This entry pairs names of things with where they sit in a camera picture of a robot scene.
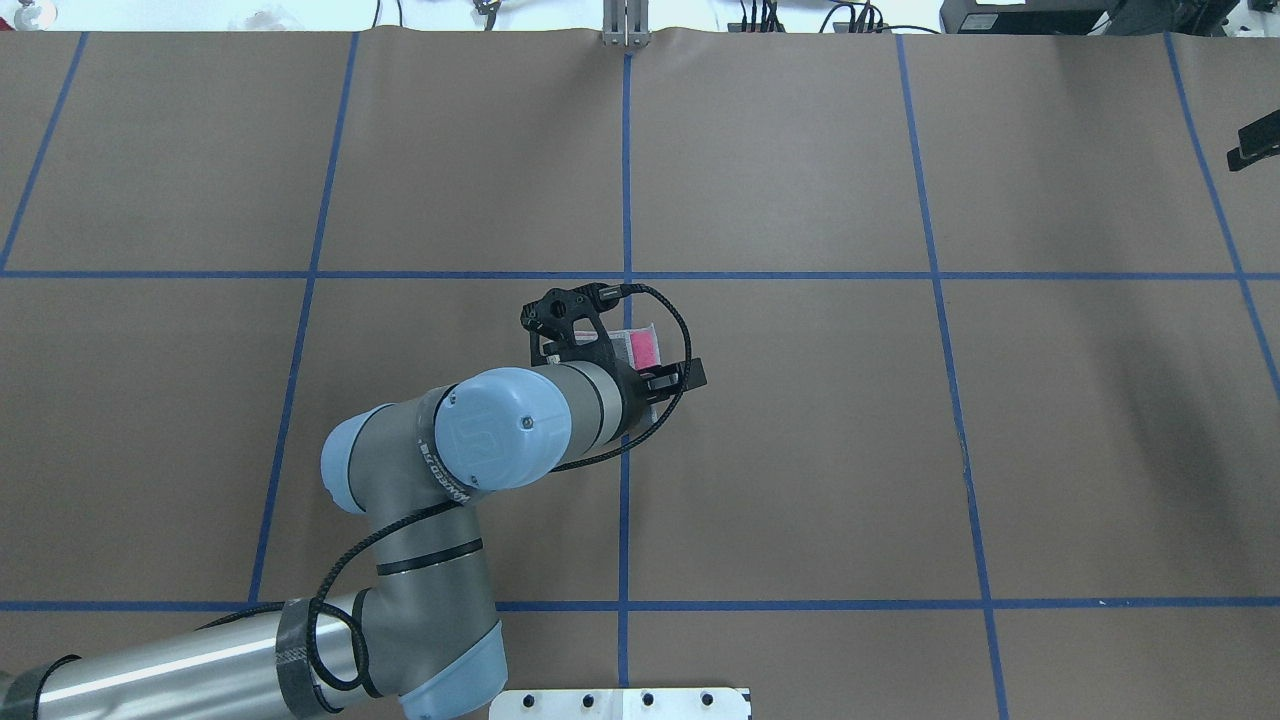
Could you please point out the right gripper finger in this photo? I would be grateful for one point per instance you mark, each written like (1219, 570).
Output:
(1255, 142)

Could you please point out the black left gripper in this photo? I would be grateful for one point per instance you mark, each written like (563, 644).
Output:
(631, 397)

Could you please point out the pink towel with grey back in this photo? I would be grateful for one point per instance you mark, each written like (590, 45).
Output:
(639, 346)

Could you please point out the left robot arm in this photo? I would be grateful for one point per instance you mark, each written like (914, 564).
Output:
(409, 611)

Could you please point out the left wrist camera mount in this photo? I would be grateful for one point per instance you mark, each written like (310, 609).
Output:
(567, 325)

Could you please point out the aluminium frame post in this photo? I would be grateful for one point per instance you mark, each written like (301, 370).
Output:
(625, 23)

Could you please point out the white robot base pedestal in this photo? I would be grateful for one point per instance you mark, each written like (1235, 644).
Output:
(624, 703)

